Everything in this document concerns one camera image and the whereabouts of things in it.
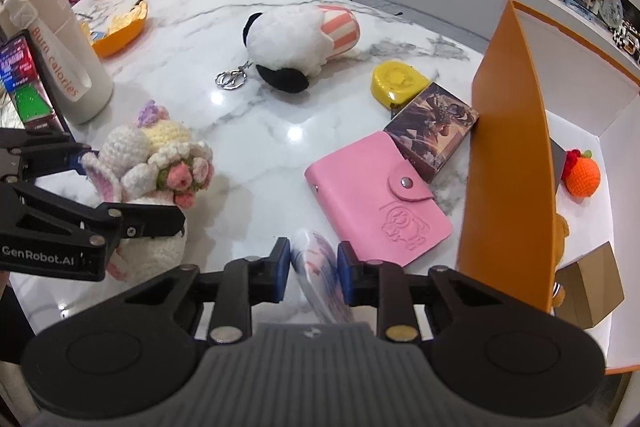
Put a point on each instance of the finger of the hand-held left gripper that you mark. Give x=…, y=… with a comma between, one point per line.
x=75, y=158
x=145, y=222

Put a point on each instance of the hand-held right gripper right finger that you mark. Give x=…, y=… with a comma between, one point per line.
x=346, y=274

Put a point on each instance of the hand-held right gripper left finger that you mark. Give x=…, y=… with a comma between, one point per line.
x=281, y=269

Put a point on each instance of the white cream tube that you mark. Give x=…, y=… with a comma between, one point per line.
x=320, y=277

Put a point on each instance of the white pink crochet bunny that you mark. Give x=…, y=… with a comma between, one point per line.
x=165, y=147

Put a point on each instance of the pink card wallet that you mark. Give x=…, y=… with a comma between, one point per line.
x=360, y=197

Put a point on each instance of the dark printed card box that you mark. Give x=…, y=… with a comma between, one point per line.
x=430, y=127

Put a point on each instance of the orange storage box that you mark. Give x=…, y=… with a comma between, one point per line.
x=505, y=157

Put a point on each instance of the yellow tape measure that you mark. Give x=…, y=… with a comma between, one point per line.
x=395, y=82

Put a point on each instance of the black gift box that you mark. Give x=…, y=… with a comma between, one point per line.
x=557, y=162

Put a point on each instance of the small brown carton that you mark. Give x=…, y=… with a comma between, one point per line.
x=590, y=287

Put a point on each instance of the orange crochet fruit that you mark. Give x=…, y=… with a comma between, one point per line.
x=582, y=174

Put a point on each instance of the black smartphone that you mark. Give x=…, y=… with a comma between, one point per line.
x=20, y=77

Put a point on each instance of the orange peel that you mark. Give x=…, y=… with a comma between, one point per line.
x=120, y=39

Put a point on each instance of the round decorated plate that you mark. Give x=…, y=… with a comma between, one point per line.
x=612, y=9

